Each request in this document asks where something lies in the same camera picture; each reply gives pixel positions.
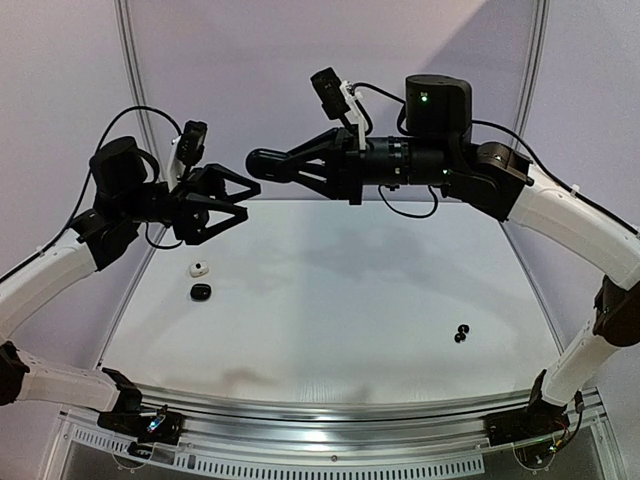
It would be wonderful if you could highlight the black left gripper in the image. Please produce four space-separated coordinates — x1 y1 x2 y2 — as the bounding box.
118 162 261 243

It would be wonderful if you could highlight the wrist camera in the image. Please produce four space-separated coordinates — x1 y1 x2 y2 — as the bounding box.
166 120 208 190
310 67 373 151

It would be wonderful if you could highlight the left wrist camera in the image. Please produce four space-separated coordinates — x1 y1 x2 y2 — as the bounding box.
166 120 208 190

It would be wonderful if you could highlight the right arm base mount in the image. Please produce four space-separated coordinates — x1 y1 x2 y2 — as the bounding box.
482 400 569 446

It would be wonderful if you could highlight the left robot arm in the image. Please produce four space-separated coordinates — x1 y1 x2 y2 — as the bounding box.
1 136 260 434

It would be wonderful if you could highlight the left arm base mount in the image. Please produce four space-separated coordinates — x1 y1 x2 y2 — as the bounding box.
97 397 186 445

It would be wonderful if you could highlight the aluminium front rail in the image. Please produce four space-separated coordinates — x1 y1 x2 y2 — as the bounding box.
57 384 609 476

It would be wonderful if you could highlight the aluminium frame post left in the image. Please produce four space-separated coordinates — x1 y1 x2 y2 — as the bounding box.
114 0 157 153

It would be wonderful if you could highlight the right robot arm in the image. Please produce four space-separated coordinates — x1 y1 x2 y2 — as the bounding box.
278 74 639 436

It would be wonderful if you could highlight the black glossy charging case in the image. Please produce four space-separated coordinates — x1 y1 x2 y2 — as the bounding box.
189 283 212 302

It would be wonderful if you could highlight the black oval charging case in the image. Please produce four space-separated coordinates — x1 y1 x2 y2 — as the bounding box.
245 149 299 184

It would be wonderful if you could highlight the white earbud charging case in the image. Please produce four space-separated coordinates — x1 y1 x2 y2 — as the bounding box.
189 261 209 278

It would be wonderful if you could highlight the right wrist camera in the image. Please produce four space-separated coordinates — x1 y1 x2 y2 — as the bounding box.
310 67 373 151

